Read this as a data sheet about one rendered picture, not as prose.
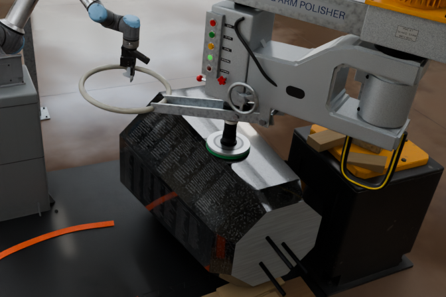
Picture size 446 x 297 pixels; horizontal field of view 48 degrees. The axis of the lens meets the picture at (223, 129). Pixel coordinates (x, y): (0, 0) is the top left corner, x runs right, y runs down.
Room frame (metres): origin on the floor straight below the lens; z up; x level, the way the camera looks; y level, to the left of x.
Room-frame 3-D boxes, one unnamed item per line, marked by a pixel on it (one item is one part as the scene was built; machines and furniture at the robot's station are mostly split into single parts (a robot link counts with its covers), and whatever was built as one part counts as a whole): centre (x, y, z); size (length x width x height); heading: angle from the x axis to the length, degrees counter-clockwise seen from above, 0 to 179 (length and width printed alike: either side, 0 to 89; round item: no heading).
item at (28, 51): (3.49, 1.56, 0.54); 0.20 x 0.20 x 1.09; 28
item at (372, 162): (2.13, -0.74, 0.80); 0.20 x 0.10 x 0.05; 70
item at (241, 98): (1.88, -0.08, 1.22); 0.15 x 0.10 x 0.15; 62
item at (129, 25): (2.57, 0.56, 1.20); 0.10 x 0.09 x 0.12; 71
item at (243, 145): (2.05, -0.03, 0.87); 0.21 x 0.21 x 0.01
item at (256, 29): (2.01, -0.10, 1.34); 0.36 x 0.22 x 0.45; 62
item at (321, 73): (1.85, -0.37, 1.33); 0.74 x 0.23 x 0.49; 62
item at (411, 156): (2.36, -0.81, 0.76); 0.49 x 0.49 x 0.05; 28
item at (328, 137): (2.28, -0.56, 0.81); 0.20 x 0.10 x 0.05; 126
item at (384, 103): (1.74, -0.62, 1.37); 0.19 x 0.19 x 0.20
